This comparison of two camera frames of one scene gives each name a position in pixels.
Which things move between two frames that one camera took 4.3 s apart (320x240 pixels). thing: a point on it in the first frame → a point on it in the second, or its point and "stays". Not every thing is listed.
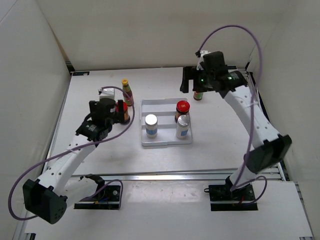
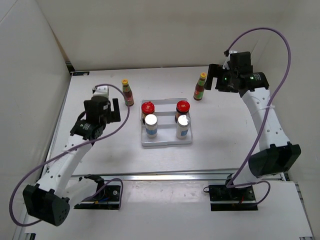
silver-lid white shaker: (183, 127) stays
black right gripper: (191, 73) → (217, 71)
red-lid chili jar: (182, 108) stays
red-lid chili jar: (126, 117) → (147, 108)
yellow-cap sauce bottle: (126, 88) stays
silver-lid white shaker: (151, 123) stays
